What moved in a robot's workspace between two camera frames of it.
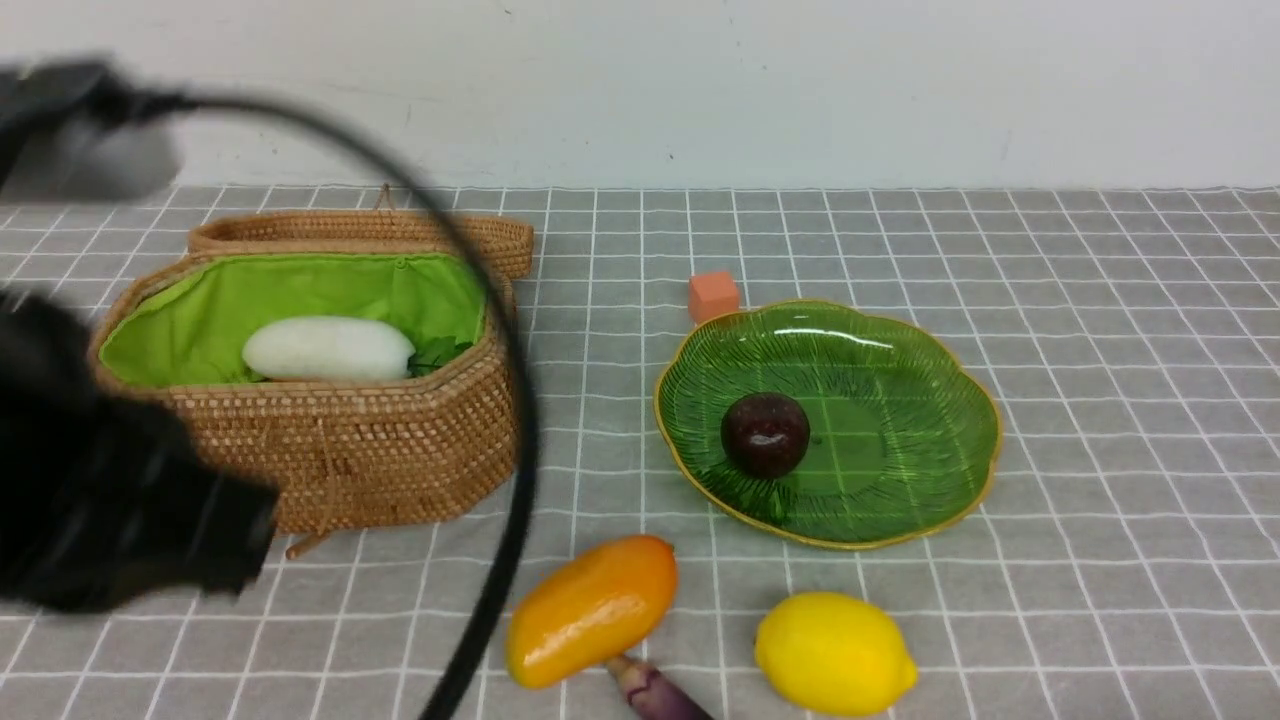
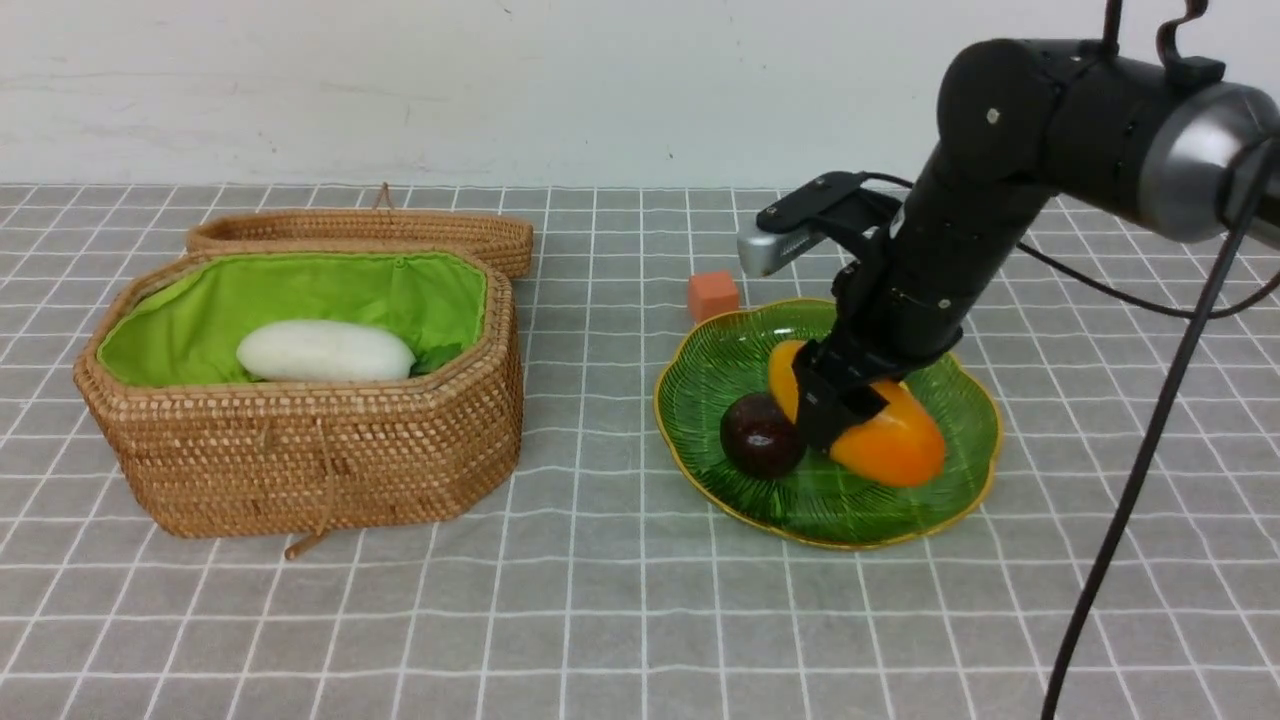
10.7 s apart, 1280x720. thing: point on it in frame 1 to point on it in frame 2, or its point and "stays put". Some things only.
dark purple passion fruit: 764,434 stays put
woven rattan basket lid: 504,247 stays put
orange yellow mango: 598,605 to 902,447
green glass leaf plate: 903,435 stays put
